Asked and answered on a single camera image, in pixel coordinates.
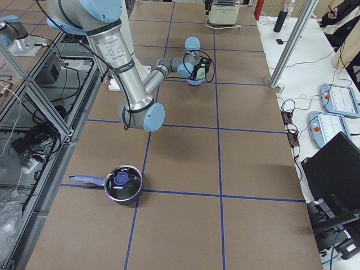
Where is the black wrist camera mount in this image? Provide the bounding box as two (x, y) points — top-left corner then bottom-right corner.
(199, 56), (212, 74)

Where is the blue teach pendant near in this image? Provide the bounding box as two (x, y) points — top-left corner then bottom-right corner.
(309, 111), (352, 148)

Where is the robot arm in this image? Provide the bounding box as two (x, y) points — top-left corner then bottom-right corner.
(46, 1), (205, 132)

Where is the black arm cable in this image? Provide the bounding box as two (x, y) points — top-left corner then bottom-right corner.
(35, 0), (216, 132)

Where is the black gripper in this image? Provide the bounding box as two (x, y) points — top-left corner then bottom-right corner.
(191, 0), (212, 80)

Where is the blue bowl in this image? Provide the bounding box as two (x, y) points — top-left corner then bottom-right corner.
(186, 79), (204, 86)

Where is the blue teach pendant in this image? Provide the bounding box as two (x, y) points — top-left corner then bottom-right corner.
(309, 111), (352, 148)
(320, 83), (359, 118)

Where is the black water bottle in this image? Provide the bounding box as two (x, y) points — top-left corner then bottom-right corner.
(273, 6), (288, 33)

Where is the dark blue saucepan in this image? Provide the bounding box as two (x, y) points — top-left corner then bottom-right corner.
(67, 165), (143, 205)

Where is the blue teach pendant far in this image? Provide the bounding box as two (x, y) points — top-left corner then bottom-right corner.
(320, 83), (359, 118)

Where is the green bowl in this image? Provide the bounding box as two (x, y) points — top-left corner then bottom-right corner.
(196, 67), (206, 80)

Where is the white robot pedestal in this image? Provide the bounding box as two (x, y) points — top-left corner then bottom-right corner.
(114, 1), (151, 96)

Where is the cream toaster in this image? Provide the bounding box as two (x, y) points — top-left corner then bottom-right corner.
(208, 0), (241, 26)

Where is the brown paper table mat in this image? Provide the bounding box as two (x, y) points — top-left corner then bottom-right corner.
(26, 2), (321, 269)

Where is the black laptop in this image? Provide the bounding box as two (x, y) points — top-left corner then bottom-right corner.
(300, 130), (360, 210)

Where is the seated person in black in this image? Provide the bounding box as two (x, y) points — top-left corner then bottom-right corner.
(319, 0), (359, 49)

